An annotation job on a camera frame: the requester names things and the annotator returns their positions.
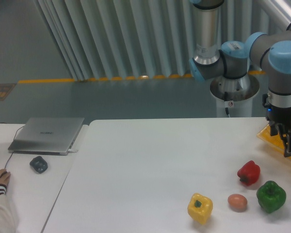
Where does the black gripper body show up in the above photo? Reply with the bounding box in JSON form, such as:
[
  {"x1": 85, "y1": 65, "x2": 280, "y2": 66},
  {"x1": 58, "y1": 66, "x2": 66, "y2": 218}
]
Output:
[{"x1": 262, "y1": 93, "x2": 291, "y2": 128}]

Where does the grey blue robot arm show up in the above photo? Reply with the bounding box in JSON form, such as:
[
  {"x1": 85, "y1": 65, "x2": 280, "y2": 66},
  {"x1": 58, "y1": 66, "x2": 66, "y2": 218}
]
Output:
[{"x1": 190, "y1": 0, "x2": 291, "y2": 157}]

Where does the striped sleeve forearm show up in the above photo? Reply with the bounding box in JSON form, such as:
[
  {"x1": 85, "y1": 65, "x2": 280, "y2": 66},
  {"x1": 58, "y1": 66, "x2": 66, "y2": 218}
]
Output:
[{"x1": 0, "y1": 184, "x2": 16, "y2": 233}]

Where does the yellow plastic basket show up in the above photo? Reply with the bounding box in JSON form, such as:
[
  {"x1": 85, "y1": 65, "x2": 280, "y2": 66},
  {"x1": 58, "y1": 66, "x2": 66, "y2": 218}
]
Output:
[{"x1": 257, "y1": 125, "x2": 291, "y2": 160}]

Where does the red bell pepper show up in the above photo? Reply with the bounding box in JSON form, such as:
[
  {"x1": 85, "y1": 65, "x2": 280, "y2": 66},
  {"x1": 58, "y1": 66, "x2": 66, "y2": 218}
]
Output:
[{"x1": 237, "y1": 160, "x2": 260, "y2": 186}]

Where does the green bell pepper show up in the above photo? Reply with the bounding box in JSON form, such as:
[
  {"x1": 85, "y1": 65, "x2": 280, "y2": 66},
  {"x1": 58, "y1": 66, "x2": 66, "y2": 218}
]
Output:
[{"x1": 256, "y1": 181, "x2": 287, "y2": 214}]

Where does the brown egg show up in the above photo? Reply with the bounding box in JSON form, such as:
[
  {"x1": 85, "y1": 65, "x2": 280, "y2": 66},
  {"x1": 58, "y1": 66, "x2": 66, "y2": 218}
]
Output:
[{"x1": 227, "y1": 194, "x2": 248, "y2": 212}]

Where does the yellow bell pepper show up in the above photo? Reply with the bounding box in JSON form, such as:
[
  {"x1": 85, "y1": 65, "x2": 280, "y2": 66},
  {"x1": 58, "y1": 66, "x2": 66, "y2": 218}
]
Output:
[{"x1": 187, "y1": 193, "x2": 213, "y2": 225}]

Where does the silver laptop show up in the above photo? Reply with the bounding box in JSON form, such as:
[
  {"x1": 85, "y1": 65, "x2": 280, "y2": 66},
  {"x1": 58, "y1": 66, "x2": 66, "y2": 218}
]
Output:
[{"x1": 8, "y1": 117, "x2": 84, "y2": 155}]

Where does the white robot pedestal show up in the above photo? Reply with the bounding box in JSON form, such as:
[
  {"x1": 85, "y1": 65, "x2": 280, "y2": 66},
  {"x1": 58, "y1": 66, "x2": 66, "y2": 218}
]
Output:
[{"x1": 210, "y1": 74, "x2": 259, "y2": 117}]

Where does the black mouse cable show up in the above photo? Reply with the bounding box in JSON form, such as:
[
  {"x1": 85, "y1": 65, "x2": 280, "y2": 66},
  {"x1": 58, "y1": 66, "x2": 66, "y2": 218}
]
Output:
[{"x1": 0, "y1": 122, "x2": 26, "y2": 170}]

